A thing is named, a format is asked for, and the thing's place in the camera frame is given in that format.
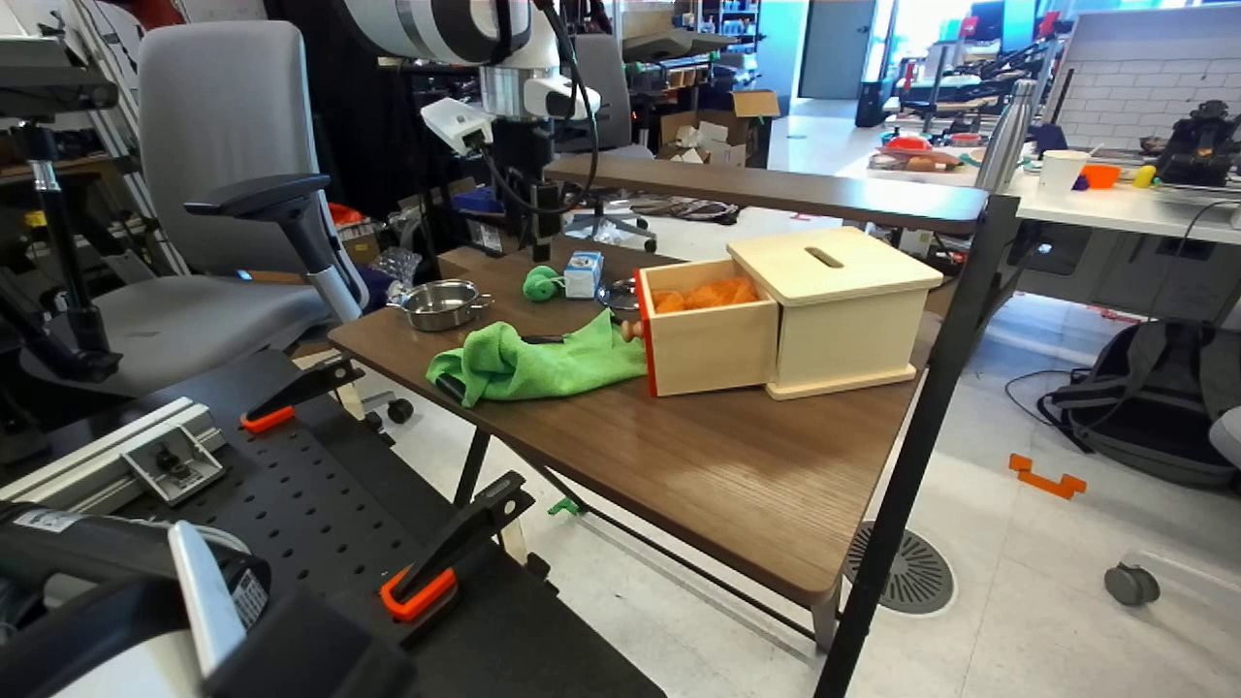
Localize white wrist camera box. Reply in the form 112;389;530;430
414;93;499;157

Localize black caster wheel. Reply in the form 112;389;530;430
1103;558;1165;612

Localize round floor drain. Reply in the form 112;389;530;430
876;527;961;622

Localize orange bowl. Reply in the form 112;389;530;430
1077;155;1130;194

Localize black backpack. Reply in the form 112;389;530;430
1035;318;1241;492

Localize white desk partition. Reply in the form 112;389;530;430
1057;5;1241;155

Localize grey office chair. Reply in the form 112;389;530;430
86;17;377;395

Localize black perforated mounting board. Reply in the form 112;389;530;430
0;344;669;698

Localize green plush toy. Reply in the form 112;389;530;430
520;260;567;311

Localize brown office desk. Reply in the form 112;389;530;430
546;150;1027;242

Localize wooden box with slot lid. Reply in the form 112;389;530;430
724;226;949;404

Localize black clamp orange handle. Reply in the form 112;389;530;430
237;351;368;443
377;468;539;628

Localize small steel pot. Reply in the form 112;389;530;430
391;275;493;338

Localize green cloth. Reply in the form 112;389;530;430
422;306;653;411

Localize orange floor marker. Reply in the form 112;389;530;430
1004;450;1091;503

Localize cardboard box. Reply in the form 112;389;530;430
724;84;788;126

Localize aluminium profile rail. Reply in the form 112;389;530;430
0;395;216;513

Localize black bag on desk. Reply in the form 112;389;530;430
1153;98;1241;190

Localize white black robot base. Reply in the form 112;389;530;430
0;513;280;698

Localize black tripod stand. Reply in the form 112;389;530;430
0;49;127;389

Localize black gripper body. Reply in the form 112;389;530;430
486;111;563;203

